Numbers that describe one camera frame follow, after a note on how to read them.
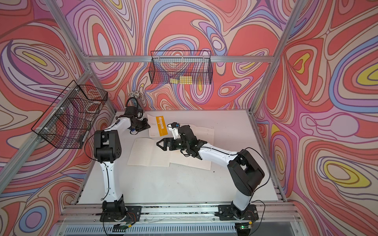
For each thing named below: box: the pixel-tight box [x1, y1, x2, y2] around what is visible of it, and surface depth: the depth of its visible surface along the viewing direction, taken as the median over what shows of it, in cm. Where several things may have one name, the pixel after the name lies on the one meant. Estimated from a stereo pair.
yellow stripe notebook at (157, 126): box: [147, 114, 169, 138], surface depth 111 cm
